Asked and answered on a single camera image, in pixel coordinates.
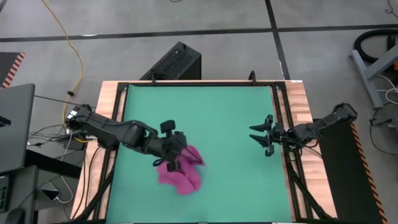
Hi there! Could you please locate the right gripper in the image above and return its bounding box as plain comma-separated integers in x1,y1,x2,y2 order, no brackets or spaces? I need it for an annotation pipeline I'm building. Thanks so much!
249,114,296,157

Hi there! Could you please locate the black orange-striped floor mat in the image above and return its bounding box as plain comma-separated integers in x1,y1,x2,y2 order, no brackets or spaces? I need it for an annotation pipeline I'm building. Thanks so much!
0,52,25,90
312,118,388,224

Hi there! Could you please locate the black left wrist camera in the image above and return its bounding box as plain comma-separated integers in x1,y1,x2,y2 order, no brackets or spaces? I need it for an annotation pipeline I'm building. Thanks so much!
159,119,177,134

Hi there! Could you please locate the grey metal stand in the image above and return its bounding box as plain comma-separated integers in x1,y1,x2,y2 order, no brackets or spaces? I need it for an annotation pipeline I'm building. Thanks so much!
349,43,398,110

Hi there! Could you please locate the white charging cable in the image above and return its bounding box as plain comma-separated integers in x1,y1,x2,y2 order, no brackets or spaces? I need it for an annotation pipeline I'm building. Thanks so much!
55,174,74,205

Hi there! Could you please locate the black hose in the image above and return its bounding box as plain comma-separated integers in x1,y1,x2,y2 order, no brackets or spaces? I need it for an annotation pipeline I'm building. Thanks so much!
353,28,398,65

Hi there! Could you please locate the grey laptop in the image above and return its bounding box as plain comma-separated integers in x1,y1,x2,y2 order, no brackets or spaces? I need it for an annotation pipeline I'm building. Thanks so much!
0,83,36,174

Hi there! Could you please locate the black metal table frame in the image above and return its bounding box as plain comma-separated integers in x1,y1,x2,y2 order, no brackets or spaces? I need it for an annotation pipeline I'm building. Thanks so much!
73,70,335,224

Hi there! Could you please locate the magenta towel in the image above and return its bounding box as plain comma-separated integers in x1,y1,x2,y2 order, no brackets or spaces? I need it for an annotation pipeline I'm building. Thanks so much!
156,144,206,196

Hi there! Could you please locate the black computer mouse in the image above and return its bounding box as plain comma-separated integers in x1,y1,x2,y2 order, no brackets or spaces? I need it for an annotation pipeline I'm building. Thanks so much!
4,207,25,224

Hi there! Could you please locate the black keypad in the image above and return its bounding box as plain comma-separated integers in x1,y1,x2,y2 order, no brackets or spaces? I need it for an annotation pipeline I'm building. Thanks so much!
0,175,10,214

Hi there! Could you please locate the dark grey desk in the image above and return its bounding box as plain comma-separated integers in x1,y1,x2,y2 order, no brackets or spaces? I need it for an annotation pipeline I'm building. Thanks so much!
0,149,82,224

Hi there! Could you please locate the black computer tower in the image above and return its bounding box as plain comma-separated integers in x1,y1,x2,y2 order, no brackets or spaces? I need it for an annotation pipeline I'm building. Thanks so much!
139,41,202,81

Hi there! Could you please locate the yellow cable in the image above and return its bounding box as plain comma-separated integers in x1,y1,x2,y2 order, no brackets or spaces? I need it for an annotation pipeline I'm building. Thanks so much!
41,0,85,124

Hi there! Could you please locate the thin black cable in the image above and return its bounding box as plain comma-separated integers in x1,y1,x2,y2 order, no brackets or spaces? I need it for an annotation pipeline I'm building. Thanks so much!
33,90,97,108

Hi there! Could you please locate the green table mat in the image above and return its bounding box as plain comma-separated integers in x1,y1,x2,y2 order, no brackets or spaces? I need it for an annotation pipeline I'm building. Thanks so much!
105,84,293,223

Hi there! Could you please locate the black cable loop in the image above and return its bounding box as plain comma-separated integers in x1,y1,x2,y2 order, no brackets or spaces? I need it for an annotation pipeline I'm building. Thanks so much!
369,107,398,156

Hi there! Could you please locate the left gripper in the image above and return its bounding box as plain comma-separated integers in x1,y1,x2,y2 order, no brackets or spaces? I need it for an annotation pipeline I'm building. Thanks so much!
154,130,203,172

